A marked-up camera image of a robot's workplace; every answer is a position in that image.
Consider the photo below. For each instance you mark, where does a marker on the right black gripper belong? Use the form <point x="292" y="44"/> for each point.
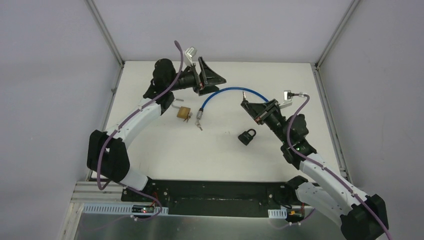
<point x="266" y="111"/>

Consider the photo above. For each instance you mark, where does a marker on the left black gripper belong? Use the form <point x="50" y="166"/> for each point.
<point x="199" y="79"/>

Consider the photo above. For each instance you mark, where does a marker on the small black padlock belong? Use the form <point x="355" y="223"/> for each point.
<point x="247" y="136"/>

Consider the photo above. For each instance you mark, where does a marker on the blue cable lock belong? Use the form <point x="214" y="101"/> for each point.
<point x="228" y="92"/>

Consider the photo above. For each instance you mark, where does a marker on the small silver key bunch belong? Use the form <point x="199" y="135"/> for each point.
<point x="188" y="117"/>

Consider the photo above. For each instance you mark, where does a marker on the brass padlock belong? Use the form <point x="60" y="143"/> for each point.
<point x="183" y="111"/>

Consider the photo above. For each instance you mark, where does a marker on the cable lock silver keys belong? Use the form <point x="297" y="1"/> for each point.
<point x="198" y="124"/>

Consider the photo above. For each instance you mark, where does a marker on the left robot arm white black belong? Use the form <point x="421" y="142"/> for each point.
<point x="107" y="150"/>

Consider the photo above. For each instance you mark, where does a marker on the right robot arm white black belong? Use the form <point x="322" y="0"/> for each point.
<point x="359" y="216"/>

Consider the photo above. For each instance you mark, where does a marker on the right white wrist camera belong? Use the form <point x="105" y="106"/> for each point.
<point x="287" y="99"/>

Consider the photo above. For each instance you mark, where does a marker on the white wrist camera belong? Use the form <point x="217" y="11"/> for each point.
<point x="287" y="99"/>
<point x="189" y="56"/>

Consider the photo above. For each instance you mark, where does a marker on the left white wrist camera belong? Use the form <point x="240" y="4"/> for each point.
<point x="189" y="56"/>

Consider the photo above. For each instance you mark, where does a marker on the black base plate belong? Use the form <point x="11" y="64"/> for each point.
<point x="221" y="198"/>

